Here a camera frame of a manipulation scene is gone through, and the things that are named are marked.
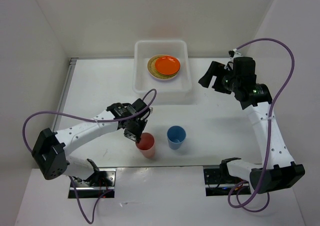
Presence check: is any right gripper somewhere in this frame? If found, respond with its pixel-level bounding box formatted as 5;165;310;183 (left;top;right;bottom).
198;60;240;94

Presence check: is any pink cup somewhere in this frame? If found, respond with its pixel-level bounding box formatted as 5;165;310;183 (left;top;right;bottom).
135;133;156;159

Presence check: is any blue cup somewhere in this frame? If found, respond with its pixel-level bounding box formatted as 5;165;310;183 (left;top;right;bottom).
166;126;187;150

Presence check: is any orange plate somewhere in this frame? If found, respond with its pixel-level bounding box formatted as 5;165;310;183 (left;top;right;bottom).
155;55;181;76

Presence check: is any beige plate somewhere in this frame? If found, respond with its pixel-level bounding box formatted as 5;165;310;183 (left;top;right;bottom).
146;54;180;81

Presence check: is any green plate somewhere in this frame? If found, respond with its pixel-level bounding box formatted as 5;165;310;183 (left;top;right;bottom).
159;72;179;78

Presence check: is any purple plate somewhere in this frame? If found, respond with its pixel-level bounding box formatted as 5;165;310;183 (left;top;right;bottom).
149;73;178;81

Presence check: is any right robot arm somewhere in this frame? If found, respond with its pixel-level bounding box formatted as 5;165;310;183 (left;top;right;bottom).
199;57;305;194

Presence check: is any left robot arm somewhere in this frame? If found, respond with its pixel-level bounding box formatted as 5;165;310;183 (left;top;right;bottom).
31;98;152;186

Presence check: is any white plastic bin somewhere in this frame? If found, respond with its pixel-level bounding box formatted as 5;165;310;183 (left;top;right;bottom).
132;39;192;104

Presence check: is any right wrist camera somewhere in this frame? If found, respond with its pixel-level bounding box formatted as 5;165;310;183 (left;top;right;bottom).
228;48;243;60

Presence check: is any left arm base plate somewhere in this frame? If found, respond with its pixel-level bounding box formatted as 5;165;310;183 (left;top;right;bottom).
72;168;117;199

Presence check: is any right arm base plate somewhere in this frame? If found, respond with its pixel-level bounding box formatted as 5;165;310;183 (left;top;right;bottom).
203;165;242;197

